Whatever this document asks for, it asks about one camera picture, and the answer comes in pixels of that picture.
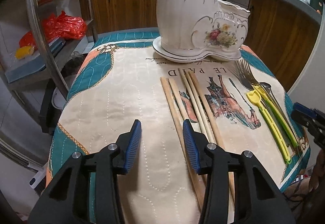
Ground silver flower spoon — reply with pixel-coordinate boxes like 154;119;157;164
259;82;290;125

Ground wooden chopstick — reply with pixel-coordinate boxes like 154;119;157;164
178;68;215;143
160;77;205;211
187;70;236;201
168;78;189;120

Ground yellow plastic tulip spoon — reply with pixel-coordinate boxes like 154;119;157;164
246;89;291;164

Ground gold metal fork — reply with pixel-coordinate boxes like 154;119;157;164
235;61;254;91

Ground wooden kitchen cabinets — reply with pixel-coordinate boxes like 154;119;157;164
92;0;322;90

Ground silver metal fork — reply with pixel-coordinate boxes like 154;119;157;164
239;58;300;148

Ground quilted horse print table mat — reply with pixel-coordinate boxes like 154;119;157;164
49;32;311;223

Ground blue grey tray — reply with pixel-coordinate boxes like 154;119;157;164
4;37;66;84

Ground white floral ceramic utensil holder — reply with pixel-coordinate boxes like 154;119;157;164
153;0;250;63

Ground yellow object on shelf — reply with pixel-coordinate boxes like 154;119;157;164
15;46;35;60

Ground stainless steel shelf rack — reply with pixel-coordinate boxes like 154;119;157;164
1;0;96;118

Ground red plastic bag lower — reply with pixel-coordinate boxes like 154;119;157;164
19;10;88;48

